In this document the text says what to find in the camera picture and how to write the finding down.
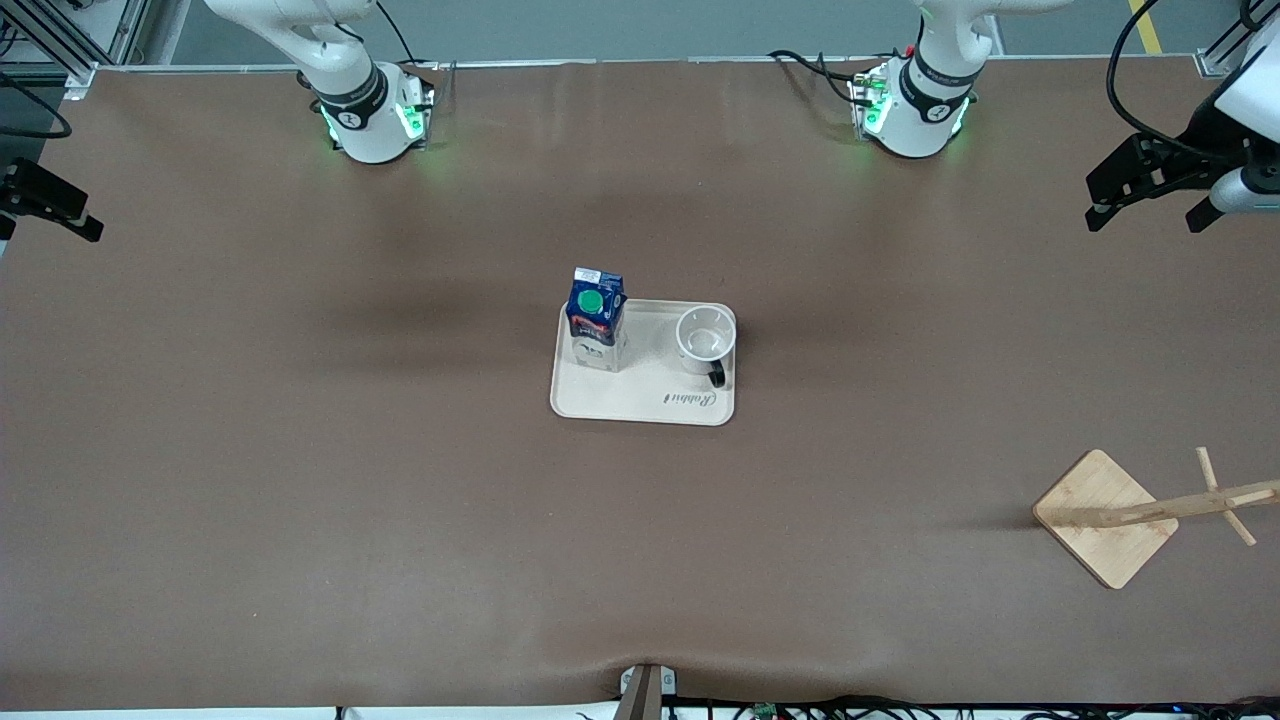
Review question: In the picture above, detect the white smiley cup black handle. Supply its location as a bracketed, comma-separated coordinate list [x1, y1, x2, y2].
[675, 304, 738, 389]

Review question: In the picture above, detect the blue milk carton green cap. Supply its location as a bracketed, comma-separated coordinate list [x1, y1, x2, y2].
[565, 266, 629, 374]

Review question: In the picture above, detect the wooden cup rack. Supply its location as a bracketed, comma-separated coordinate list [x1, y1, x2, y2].
[1032, 446, 1280, 590]

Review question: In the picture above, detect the brown table mat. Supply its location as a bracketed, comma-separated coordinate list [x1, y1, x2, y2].
[0, 58, 1280, 713]

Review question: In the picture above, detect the beige plastic tray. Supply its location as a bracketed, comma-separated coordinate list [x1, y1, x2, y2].
[549, 297, 738, 428]

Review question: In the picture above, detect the aluminium frame profile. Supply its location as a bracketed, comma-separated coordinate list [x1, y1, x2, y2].
[0, 0, 153, 101]
[1194, 0, 1280, 79]

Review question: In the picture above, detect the black left arm base cable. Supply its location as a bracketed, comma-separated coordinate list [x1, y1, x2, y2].
[767, 49, 873, 107]

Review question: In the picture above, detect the black arm base cable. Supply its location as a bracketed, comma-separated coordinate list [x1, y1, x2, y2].
[374, 0, 443, 73]
[767, 49, 873, 107]

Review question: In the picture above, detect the black right arm base cable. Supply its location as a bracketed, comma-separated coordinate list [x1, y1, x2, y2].
[374, 0, 443, 73]

